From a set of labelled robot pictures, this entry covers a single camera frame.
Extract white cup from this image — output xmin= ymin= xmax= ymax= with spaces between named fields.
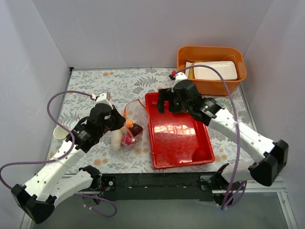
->
xmin=53 ymin=125 xmax=69 ymax=141

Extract dark purple fruit toy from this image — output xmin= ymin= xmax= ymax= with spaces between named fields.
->
xmin=129 ymin=123 xmax=143 ymax=137

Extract aluminium frame rail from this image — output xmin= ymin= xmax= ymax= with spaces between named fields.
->
xmin=59 ymin=174 xmax=286 ymax=194

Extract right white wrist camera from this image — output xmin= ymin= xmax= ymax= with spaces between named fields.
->
xmin=169 ymin=71 xmax=188 ymax=81

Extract white rectangular plate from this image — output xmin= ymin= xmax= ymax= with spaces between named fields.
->
xmin=193 ymin=60 xmax=238 ymax=81

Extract orange plastic bin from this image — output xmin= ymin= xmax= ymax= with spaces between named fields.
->
xmin=177 ymin=46 xmax=247 ymax=96

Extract clear zip top bag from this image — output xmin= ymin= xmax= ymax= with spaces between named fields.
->
xmin=121 ymin=99 xmax=150 ymax=147

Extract red plastic tray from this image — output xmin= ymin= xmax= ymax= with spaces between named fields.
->
xmin=145 ymin=92 xmax=215 ymax=169

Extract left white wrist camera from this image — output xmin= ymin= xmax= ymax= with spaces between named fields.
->
xmin=90 ymin=92 xmax=112 ymax=106

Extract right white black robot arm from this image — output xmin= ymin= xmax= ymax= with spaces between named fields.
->
xmin=156 ymin=80 xmax=288 ymax=190

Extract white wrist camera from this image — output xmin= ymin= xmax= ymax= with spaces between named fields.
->
xmin=90 ymin=92 xmax=112 ymax=106
xmin=169 ymin=71 xmax=188 ymax=81

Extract red pomegranate toy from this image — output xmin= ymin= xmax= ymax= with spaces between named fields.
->
xmin=192 ymin=148 xmax=206 ymax=161

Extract red apple toy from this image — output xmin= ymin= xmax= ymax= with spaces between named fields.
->
xmin=121 ymin=134 xmax=138 ymax=146

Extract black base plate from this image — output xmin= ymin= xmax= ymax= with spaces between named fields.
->
xmin=73 ymin=173 xmax=245 ymax=206

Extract yellow plates in bin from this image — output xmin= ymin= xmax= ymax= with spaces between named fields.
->
xmin=185 ymin=62 xmax=195 ymax=79

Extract orange fruit toy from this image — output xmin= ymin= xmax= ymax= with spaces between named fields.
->
xmin=125 ymin=119 xmax=133 ymax=128

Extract small patterned bowl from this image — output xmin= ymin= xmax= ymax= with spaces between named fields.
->
xmin=215 ymin=97 xmax=233 ymax=112

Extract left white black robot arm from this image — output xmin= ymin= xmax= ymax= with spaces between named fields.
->
xmin=11 ymin=103 xmax=126 ymax=224

